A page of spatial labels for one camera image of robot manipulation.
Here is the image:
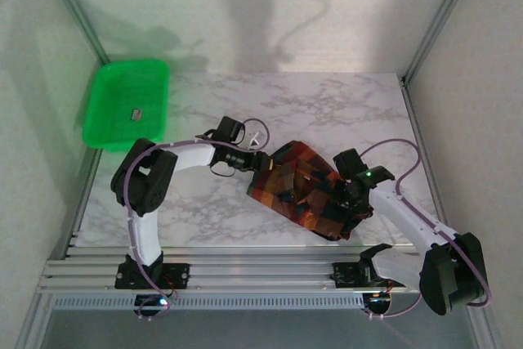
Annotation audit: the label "multicolour plaid long sleeve shirt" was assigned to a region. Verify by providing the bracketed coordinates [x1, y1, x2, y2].
[246, 140, 375, 242]

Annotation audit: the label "green plastic basket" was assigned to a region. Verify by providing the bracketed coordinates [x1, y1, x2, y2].
[81, 58, 171, 154]

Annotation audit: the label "thin black camera cable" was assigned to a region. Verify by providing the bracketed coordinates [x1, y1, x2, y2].
[207, 160, 237, 179]

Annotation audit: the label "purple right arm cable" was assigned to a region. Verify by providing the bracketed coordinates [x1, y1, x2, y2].
[359, 138, 491, 320]

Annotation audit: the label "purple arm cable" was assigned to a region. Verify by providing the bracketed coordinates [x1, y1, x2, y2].
[359, 138, 491, 320]
[124, 118, 271, 321]

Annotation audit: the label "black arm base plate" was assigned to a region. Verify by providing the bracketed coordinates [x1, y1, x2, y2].
[333, 261, 405, 289]
[114, 262, 191, 290]

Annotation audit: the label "aluminium side rail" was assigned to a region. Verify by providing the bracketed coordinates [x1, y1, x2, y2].
[60, 146, 105, 260]
[402, 78, 455, 257]

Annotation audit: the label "aluminium rail frame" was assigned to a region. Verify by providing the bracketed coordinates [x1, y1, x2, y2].
[38, 244, 485, 296]

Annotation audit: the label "black cable mount with LED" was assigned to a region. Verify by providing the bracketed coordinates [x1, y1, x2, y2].
[364, 291, 394, 320]
[133, 293, 172, 322]

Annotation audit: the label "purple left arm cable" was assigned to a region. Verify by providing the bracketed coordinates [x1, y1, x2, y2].
[124, 118, 271, 321]

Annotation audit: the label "grey slotted cable duct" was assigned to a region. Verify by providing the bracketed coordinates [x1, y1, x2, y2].
[51, 293, 367, 311]

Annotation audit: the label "red and black wires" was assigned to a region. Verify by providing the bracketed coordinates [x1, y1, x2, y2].
[162, 275, 180, 302]

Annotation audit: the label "aluminium corner post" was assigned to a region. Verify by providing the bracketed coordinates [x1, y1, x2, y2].
[402, 0, 485, 85]
[42, 0, 110, 65]

